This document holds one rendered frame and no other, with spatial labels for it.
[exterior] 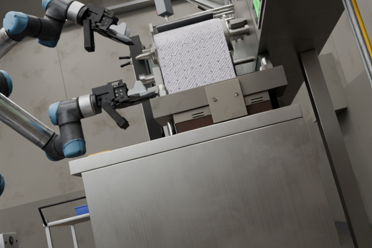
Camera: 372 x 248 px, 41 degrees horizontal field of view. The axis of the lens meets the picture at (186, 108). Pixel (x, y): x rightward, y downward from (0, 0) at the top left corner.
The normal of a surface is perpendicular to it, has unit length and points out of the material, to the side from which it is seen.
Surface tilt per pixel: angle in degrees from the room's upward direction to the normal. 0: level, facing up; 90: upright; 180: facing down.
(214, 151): 90
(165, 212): 90
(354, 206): 90
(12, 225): 90
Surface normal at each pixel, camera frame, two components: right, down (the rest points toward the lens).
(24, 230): -0.04, -0.20
